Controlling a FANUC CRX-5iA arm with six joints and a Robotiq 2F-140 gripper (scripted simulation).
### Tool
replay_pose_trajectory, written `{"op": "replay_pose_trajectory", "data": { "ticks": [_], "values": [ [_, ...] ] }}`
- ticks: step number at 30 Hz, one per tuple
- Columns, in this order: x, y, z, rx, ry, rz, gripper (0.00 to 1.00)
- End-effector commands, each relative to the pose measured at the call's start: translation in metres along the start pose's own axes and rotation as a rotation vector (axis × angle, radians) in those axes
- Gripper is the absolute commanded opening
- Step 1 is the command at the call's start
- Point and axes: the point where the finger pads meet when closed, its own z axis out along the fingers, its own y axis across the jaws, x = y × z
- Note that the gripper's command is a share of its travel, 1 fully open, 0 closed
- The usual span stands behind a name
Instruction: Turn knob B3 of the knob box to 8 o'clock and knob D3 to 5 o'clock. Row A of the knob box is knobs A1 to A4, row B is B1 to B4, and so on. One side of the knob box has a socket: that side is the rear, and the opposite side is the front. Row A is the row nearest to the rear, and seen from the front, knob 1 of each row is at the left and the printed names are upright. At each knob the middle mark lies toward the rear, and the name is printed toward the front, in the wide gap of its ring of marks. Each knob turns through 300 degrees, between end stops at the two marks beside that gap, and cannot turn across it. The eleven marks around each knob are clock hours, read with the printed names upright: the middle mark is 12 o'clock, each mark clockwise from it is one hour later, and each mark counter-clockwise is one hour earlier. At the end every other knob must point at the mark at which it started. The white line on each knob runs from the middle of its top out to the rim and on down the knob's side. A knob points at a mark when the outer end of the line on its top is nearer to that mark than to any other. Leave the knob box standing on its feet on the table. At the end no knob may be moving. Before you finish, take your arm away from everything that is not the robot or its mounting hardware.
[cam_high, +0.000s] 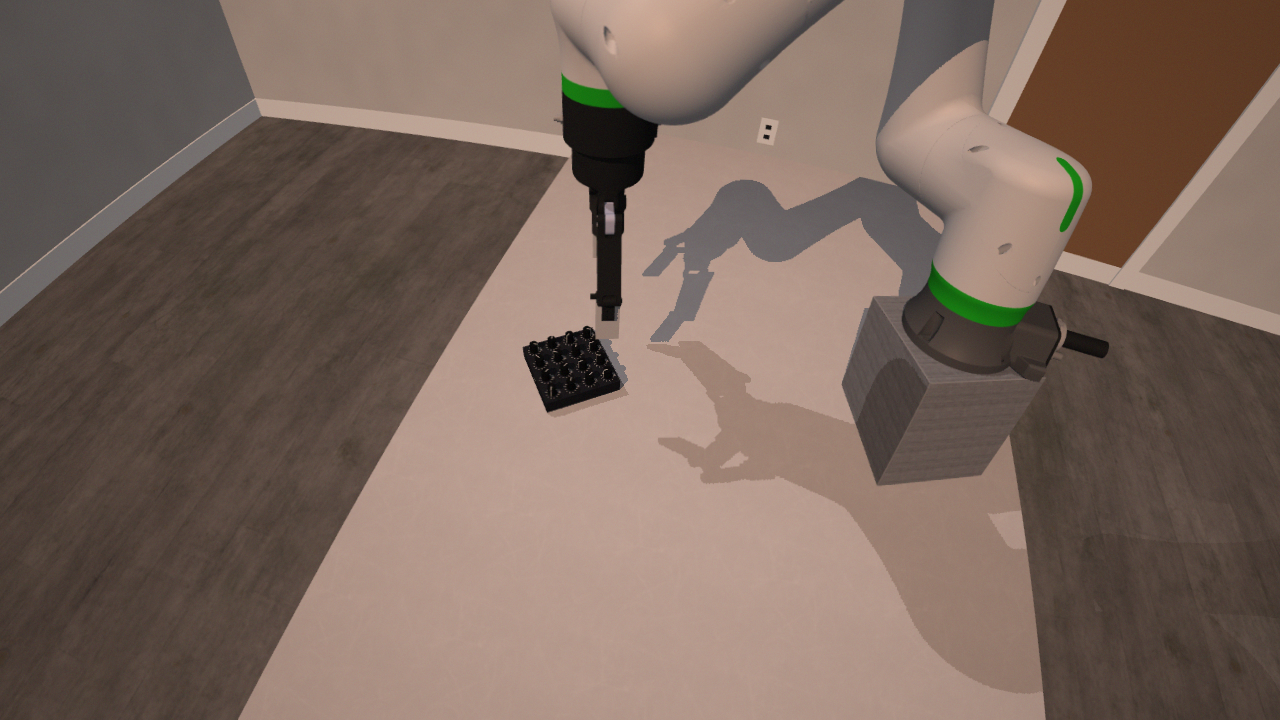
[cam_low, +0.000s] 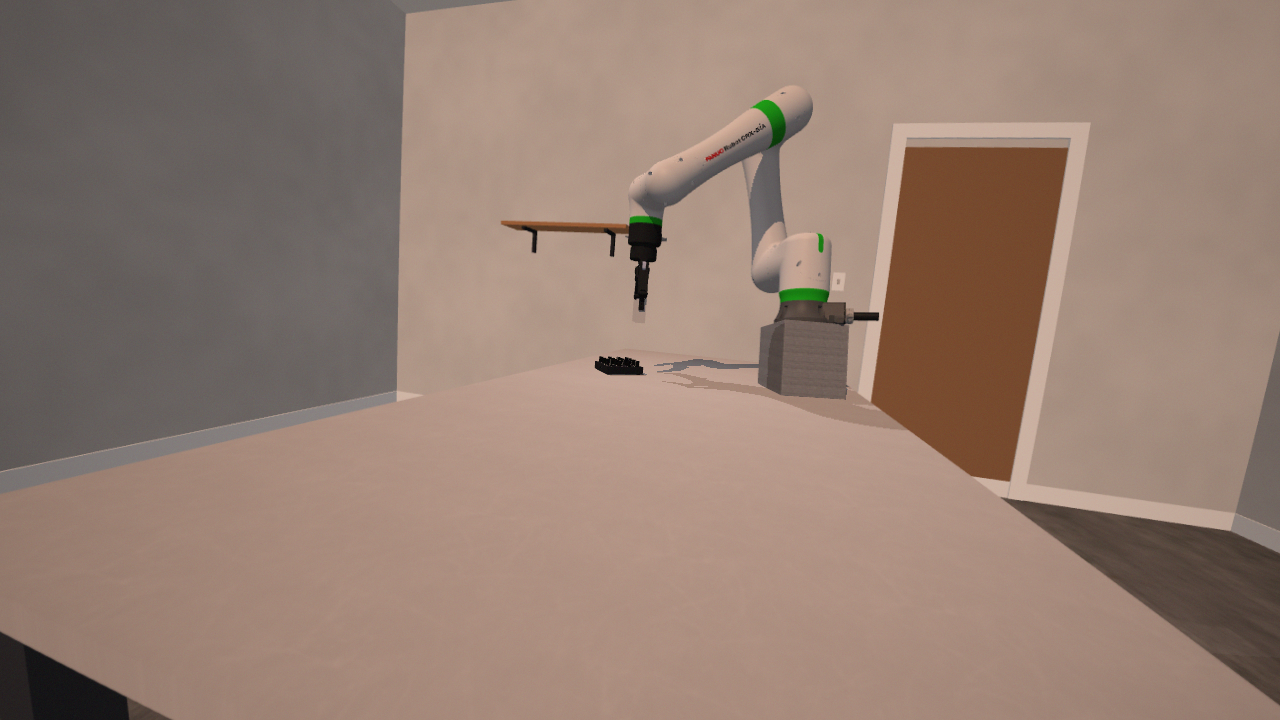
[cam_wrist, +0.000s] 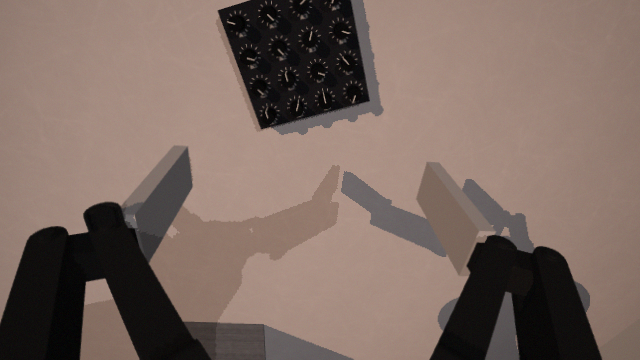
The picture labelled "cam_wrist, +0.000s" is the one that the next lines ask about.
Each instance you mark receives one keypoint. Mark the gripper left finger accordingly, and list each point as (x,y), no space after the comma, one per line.
(43,316)

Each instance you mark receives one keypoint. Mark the black knob box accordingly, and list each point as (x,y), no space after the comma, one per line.
(271,54)

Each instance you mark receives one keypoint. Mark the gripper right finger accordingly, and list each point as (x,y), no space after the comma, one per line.
(551,323)

